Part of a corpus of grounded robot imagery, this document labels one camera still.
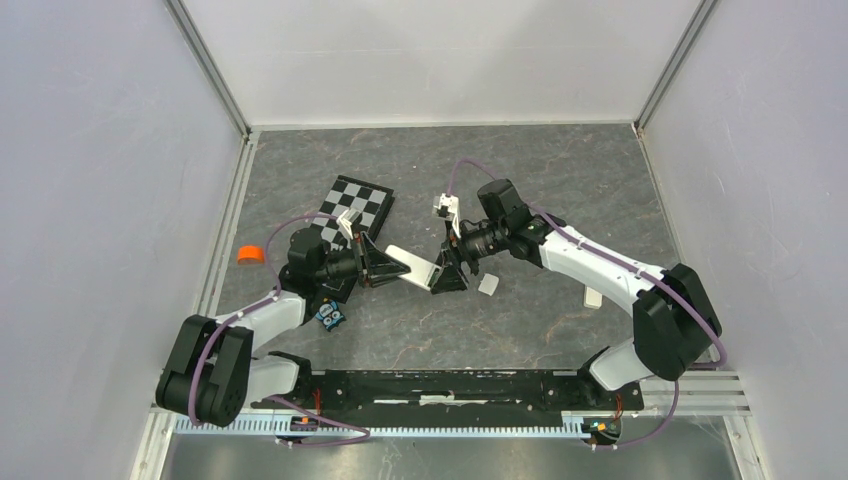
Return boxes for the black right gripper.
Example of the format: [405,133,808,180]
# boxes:
[430,219,507,296]

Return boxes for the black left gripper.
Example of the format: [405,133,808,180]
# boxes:
[313,231,410,289]

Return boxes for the white remote control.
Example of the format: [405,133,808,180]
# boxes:
[385,245,441,292]

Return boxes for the white battery cover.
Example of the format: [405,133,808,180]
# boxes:
[478,273,500,296]

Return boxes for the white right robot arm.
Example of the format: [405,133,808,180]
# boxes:
[427,179,726,408]

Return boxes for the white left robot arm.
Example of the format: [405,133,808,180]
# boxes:
[155,227,411,427]

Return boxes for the black white chessboard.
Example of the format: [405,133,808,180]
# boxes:
[311,174,395,299]

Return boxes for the blue owl eraser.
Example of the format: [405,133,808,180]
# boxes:
[313,299,347,332]

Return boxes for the orange tape roll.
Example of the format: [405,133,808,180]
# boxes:
[236,245,266,265]

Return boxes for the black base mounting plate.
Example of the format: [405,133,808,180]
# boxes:
[285,369,645,428]

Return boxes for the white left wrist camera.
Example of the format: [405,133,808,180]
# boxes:
[336,208,364,247]

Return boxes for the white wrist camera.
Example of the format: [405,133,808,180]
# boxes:
[336,208,364,247]
[433,193,461,238]

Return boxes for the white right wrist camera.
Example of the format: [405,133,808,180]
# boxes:
[433,193,461,238]

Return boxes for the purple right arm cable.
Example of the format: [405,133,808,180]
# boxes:
[447,157,729,452]

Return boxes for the white slotted cable duct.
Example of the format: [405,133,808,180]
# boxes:
[174,410,590,440]

